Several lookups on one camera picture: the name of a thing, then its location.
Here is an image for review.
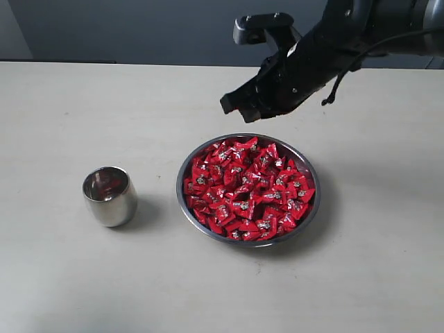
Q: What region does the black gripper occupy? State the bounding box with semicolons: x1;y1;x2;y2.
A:
220;26;359;123

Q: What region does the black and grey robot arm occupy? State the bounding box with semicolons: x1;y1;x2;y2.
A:
220;0;443;123

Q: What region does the stainless steel bowl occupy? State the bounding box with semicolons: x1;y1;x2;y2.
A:
176;133;321;248

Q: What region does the pile of red wrapped candies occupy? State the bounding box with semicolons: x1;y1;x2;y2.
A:
183;137;316;242

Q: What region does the stainless steel cup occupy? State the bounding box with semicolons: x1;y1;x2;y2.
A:
82;166;138;228

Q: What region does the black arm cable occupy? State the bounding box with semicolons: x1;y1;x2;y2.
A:
321;29;444;107

